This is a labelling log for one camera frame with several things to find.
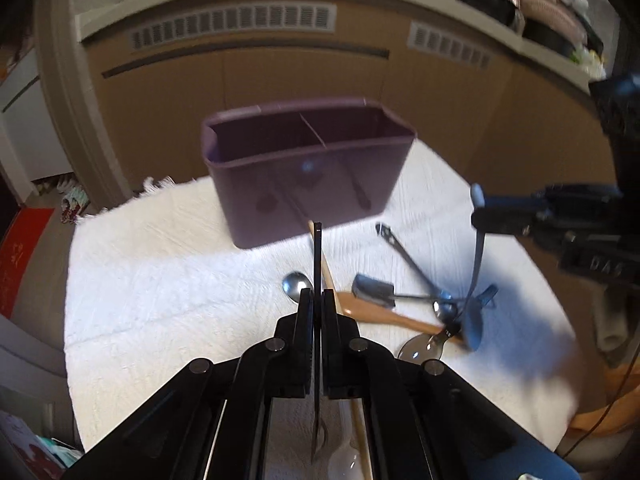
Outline red floor mat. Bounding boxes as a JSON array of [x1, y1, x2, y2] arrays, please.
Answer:
[[0, 207, 56, 318]]

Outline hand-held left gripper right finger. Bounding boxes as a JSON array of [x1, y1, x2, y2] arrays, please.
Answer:
[[323, 288, 581, 480]]

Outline patterned slippers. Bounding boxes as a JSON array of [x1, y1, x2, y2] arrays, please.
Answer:
[[59, 184, 92, 224]]

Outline dark handle utensil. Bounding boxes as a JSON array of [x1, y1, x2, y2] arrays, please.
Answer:
[[309, 221, 331, 465]]

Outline long white vent grille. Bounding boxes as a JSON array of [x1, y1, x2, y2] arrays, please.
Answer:
[[131, 4, 337, 51]]

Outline shovel shaped steel spoon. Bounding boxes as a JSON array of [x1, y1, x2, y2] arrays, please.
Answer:
[[351, 274, 458, 310]]

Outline purple utensil caddy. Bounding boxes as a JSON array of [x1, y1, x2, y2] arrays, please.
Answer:
[[201, 99, 417, 251]]

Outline stack of books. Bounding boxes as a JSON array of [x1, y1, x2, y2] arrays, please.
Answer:
[[0, 410, 83, 472]]

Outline blue grey spoon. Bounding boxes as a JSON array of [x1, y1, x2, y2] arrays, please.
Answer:
[[462, 183, 487, 352]]

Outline white plastic spoon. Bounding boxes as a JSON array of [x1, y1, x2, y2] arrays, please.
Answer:
[[327, 437, 363, 480]]

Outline plain steel spoon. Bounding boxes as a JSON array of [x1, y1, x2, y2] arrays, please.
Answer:
[[281, 271, 313, 306]]

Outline smiley handle steel spoon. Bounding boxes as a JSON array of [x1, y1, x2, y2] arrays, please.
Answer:
[[375, 222, 458, 323]]

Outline wooden stool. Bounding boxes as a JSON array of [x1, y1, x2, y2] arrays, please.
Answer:
[[565, 360, 640, 441]]

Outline black handle steel spoon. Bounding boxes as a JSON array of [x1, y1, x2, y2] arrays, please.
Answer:
[[397, 322, 463, 363]]

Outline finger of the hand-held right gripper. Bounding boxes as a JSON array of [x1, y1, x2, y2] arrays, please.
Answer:
[[480, 185, 623, 216], [471, 209, 566, 261]]

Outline pink colander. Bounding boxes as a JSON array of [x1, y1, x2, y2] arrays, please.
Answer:
[[520, 0, 587, 43]]

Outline black pan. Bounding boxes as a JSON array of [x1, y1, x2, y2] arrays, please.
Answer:
[[522, 19, 576, 58], [456, 0, 518, 26]]

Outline brown wooden spoon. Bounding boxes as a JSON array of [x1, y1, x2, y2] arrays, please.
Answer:
[[336, 291, 466, 346]]

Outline white towel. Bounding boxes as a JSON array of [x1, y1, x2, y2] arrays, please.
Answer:
[[64, 152, 583, 480]]

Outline short white vent grille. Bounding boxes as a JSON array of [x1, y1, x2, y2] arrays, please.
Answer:
[[407, 21, 493, 71]]

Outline brown kitchen cabinet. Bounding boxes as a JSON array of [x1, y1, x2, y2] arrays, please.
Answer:
[[35, 0, 621, 221]]

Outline grey cloth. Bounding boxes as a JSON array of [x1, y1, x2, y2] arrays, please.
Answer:
[[594, 285, 632, 363]]

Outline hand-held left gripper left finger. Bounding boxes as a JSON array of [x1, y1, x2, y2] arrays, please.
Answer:
[[65, 287, 317, 480]]

